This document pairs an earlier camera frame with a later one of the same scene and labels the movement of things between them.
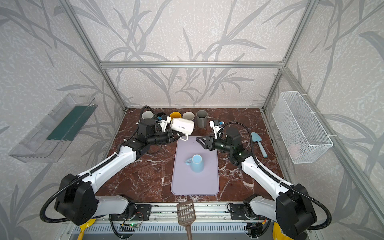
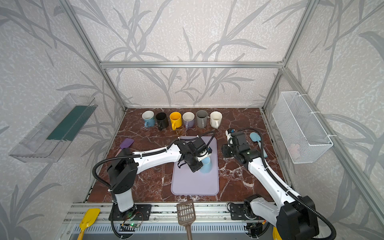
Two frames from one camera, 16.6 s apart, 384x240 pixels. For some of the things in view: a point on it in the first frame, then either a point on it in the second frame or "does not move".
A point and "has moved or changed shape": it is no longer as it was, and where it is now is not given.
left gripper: [172, 137] to [196, 163]
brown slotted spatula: [186, 216] does not move
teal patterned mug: [147, 114] does not move
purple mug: [188, 115] does not move
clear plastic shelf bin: [46, 140] does not move
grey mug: [202, 116] does not move
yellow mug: [175, 114] does not move
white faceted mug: [183, 126] to [216, 119]
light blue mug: [196, 162] has moved or changed shape
